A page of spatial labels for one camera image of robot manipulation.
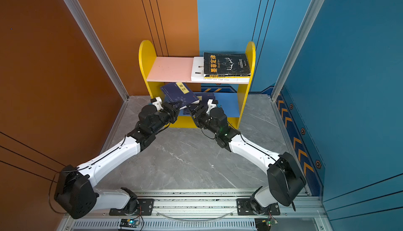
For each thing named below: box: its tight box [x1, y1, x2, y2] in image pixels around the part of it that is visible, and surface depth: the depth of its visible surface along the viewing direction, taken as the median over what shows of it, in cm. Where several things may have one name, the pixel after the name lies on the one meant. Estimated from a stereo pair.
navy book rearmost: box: [160, 82, 200, 110], surface depth 81 cm
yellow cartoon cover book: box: [203, 74, 251, 79], surface depth 70 cm
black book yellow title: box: [203, 51, 251, 76], surface depth 72 cm
